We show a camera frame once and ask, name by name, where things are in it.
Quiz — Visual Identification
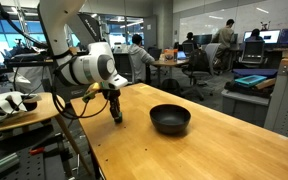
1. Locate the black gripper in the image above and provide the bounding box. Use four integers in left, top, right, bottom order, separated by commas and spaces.
102, 90, 120, 115

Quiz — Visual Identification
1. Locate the green block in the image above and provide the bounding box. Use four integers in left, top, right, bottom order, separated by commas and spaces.
114, 112, 123, 123

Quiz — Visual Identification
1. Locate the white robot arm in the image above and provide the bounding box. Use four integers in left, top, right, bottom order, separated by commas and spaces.
38, 0, 127, 116

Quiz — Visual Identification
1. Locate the black bowl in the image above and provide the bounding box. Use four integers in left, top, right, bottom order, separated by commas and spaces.
149, 104, 191, 134

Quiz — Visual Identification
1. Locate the person in grey hoodie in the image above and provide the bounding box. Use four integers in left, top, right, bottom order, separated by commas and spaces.
128, 34, 155, 83

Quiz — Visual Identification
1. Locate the round wooden meeting table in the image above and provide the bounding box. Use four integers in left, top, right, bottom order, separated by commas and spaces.
150, 59, 189, 87

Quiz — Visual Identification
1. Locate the black perforated board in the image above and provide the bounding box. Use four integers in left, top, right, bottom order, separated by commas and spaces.
0, 144, 66, 180

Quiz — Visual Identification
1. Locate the black office chair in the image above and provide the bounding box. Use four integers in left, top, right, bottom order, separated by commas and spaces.
182, 43, 220, 101

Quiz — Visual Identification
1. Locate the white crumpled cloth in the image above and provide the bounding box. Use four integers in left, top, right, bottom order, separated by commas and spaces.
0, 91, 42, 122

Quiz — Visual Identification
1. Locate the standing person in olive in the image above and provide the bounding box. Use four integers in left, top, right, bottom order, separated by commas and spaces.
212, 19, 235, 69

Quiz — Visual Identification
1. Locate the grey storage bin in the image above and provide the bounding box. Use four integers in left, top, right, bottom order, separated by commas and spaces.
221, 89, 269, 127

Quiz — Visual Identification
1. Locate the teal tray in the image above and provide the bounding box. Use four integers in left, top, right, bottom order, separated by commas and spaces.
235, 75, 266, 87

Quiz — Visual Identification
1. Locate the seated person at monitor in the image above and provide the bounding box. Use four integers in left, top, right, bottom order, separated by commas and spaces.
245, 28, 263, 42

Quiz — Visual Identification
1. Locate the lit computer monitor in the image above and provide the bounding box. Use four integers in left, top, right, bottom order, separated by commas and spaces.
243, 29, 281, 44

